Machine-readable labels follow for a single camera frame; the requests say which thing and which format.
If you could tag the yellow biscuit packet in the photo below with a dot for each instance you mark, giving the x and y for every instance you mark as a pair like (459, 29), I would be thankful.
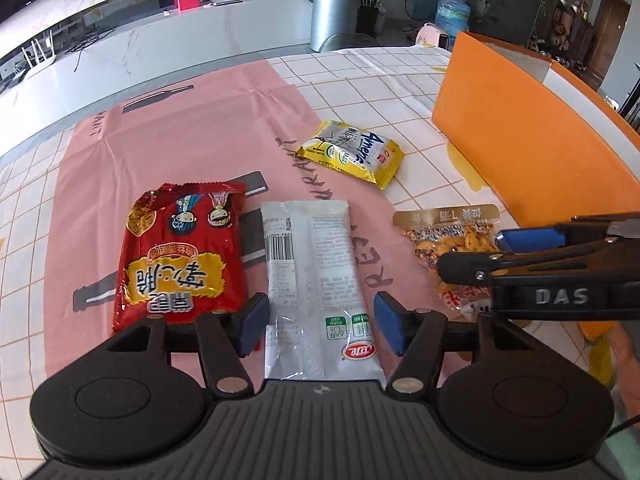
(361, 153)

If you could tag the white grey snack bag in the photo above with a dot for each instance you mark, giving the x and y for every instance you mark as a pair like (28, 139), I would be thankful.
(319, 328)

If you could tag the dark grey side cabinet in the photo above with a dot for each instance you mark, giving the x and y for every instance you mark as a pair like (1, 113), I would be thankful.
(511, 21)

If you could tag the pink small heater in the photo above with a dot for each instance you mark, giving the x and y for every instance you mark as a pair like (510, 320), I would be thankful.
(431, 36)

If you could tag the red noodle snack bag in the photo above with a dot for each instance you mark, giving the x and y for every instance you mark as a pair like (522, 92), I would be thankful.
(181, 254)

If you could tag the pink table mat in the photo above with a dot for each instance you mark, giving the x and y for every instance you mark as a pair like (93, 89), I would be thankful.
(225, 125)

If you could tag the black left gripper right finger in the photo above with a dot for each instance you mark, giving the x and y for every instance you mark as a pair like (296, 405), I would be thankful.
(496, 391)

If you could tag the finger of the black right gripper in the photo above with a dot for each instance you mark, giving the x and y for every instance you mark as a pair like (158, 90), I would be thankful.
(614, 260)
(578, 230)

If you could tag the white marble tv cabinet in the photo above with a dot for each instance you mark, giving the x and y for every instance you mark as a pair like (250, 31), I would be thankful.
(144, 50)

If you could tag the blue water bottle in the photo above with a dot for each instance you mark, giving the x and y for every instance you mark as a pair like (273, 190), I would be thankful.
(452, 16)

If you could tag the silver trash can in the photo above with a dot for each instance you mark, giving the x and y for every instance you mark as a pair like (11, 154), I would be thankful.
(331, 18)

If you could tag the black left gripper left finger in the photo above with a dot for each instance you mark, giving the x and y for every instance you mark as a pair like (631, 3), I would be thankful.
(148, 389)

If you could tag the orange storage box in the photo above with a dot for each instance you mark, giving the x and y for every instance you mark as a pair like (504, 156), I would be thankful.
(543, 141)

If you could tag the white wifi router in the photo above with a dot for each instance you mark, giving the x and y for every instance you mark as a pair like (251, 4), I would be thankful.
(40, 54)

